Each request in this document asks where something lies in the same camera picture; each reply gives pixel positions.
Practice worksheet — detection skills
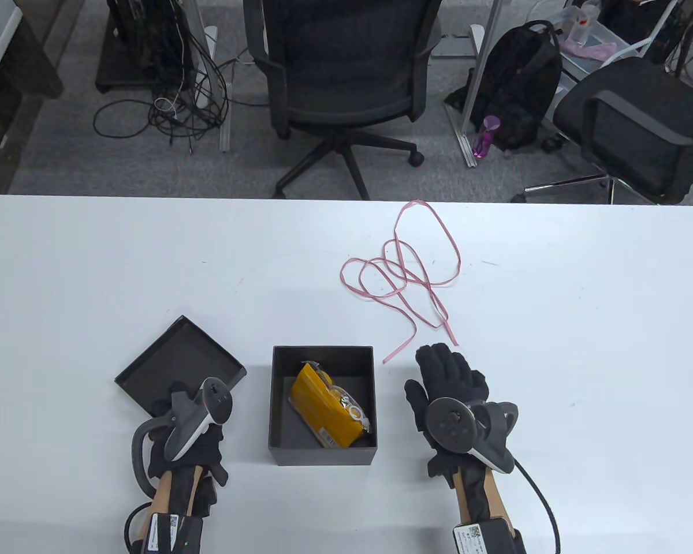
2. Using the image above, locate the person's right hand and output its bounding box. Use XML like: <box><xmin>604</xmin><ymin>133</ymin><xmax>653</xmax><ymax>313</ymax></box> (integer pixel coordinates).
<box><xmin>404</xmin><ymin>343</ymin><xmax>491</xmax><ymax>489</ymax></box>

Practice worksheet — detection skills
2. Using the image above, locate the person's left hand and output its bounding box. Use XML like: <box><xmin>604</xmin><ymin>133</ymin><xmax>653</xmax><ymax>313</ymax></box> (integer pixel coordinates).
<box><xmin>144</xmin><ymin>381</ymin><xmax>230</xmax><ymax>491</ymax></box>

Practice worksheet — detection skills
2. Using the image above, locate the pink bow ribbon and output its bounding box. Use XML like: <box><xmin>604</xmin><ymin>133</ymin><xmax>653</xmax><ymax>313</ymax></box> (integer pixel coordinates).
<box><xmin>340</xmin><ymin>200</ymin><xmax>461</xmax><ymax>364</ymax></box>

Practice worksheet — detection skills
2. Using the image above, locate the black gift box lid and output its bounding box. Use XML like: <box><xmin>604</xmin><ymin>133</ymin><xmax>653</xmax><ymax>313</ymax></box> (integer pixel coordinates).
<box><xmin>114</xmin><ymin>315</ymin><xmax>248</xmax><ymax>417</ymax></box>

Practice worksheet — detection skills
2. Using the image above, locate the black gift box base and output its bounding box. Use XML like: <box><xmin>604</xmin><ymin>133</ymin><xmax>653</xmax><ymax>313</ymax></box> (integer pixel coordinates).
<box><xmin>267</xmin><ymin>345</ymin><xmax>378</xmax><ymax>467</ymax></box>

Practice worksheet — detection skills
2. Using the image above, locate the orange toy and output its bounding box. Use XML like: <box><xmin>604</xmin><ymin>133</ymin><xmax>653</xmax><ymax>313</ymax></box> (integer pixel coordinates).
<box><xmin>290</xmin><ymin>362</ymin><xmax>373</xmax><ymax>449</ymax></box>

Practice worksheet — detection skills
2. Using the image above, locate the person's right forearm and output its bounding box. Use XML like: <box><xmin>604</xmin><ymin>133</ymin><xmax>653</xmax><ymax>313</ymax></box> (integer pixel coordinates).
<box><xmin>450</xmin><ymin>467</ymin><xmax>526</xmax><ymax>554</ymax></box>

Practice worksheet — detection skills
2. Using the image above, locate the person's left forearm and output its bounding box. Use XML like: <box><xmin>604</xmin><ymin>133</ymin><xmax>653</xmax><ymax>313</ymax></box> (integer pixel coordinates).
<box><xmin>128</xmin><ymin>467</ymin><xmax>206</xmax><ymax>554</ymax></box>

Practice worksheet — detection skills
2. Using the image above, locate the grey right hand controller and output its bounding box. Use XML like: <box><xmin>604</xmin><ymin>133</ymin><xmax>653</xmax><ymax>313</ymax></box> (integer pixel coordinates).
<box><xmin>426</xmin><ymin>397</ymin><xmax>520</xmax><ymax>475</ymax></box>

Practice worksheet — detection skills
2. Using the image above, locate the grey hand controller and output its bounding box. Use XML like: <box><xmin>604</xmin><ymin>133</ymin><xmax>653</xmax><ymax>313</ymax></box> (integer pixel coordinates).
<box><xmin>426</xmin><ymin>397</ymin><xmax>520</xmax><ymax>475</ymax></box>
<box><xmin>132</xmin><ymin>377</ymin><xmax>233</xmax><ymax>497</ymax></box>

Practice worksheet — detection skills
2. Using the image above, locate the grey left hand controller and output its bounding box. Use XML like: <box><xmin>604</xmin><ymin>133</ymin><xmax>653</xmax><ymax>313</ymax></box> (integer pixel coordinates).
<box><xmin>132</xmin><ymin>377</ymin><xmax>233</xmax><ymax>497</ymax></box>

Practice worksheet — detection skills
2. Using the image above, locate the purple water bottle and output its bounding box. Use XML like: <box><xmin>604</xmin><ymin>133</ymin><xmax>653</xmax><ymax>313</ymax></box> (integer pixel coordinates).
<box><xmin>472</xmin><ymin>115</ymin><xmax>501</xmax><ymax>160</ymax></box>

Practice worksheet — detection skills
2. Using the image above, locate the black backpack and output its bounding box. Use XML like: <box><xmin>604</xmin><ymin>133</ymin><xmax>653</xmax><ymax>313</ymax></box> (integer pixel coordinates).
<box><xmin>445</xmin><ymin>21</ymin><xmax>564</xmax><ymax>152</ymax></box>

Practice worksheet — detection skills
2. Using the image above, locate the white desk leg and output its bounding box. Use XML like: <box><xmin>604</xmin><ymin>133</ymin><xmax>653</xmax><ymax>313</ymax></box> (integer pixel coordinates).
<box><xmin>185</xmin><ymin>0</ymin><xmax>232</xmax><ymax>154</ymax></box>
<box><xmin>431</xmin><ymin>0</ymin><xmax>506</xmax><ymax>169</ymax></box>

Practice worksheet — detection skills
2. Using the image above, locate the black chair with chrome base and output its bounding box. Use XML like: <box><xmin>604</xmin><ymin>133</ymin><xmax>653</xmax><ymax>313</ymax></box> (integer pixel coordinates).
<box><xmin>511</xmin><ymin>57</ymin><xmax>693</xmax><ymax>205</ymax></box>

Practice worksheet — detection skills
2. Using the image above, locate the black mesh office chair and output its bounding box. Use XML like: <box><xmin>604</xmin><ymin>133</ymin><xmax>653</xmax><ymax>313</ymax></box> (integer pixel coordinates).
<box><xmin>243</xmin><ymin>0</ymin><xmax>444</xmax><ymax>201</ymax></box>

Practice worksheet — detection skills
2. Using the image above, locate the pink cloth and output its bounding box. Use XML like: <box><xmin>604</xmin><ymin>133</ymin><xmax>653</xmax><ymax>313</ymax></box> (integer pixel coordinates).
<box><xmin>566</xmin><ymin>40</ymin><xmax>620</xmax><ymax>61</ymax></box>

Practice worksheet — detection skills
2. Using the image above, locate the clear plastic bin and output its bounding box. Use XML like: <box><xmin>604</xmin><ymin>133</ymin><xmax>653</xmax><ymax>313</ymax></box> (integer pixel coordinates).
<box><xmin>557</xmin><ymin>0</ymin><xmax>639</xmax><ymax>64</ymax></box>

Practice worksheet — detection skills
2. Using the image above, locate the black computer tower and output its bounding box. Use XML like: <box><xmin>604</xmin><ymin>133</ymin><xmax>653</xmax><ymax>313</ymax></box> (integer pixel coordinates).
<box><xmin>95</xmin><ymin>0</ymin><xmax>197</xmax><ymax>94</ymax></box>

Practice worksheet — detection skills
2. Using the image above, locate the white power strip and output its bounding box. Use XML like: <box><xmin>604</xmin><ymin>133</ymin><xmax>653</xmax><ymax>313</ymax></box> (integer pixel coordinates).
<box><xmin>195</xmin><ymin>26</ymin><xmax>218</xmax><ymax>108</ymax></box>

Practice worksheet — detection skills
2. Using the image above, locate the dark desk with white top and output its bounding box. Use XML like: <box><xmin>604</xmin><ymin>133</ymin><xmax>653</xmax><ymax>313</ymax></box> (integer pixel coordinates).
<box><xmin>0</xmin><ymin>0</ymin><xmax>64</xmax><ymax>194</ymax></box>

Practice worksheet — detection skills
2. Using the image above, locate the black left wrist bracket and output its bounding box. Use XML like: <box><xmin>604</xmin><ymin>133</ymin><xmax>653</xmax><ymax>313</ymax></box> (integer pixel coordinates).
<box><xmin>199</xmin><ymin>473</ymin><xmax>230</xmax><ymax>517</ymax></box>

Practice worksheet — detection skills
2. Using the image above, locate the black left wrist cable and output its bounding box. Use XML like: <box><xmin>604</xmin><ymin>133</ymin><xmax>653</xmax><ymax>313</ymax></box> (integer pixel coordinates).
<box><xmin>124</xmin><ymin>501</ymin><xmax>151</xmax><ymax>549</ymax></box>

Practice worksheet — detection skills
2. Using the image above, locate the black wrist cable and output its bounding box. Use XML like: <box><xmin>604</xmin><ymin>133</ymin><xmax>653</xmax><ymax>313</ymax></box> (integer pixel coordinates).
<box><xmin>124</xmin><ymin>501</ymin><xmax>151</xmax><ymax>549</ymax></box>
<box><xmin>511</xmin><ymin>456</ymin><xmax>561</xmax><ymax>554</ymax></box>

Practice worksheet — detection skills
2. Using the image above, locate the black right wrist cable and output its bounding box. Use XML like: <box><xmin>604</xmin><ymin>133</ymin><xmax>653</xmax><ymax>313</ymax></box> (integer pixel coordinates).
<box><xmin>511</xmin><ymin>456</ymin><xmax>561</xmax><ymax>554</ymax></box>

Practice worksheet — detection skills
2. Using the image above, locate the tangle of black cables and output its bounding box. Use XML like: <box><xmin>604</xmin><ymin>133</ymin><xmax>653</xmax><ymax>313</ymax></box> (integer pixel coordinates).
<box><xmin>92</xmin><ymin>0</ymin><xmax>232</xmax><ymax>155</ymax></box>

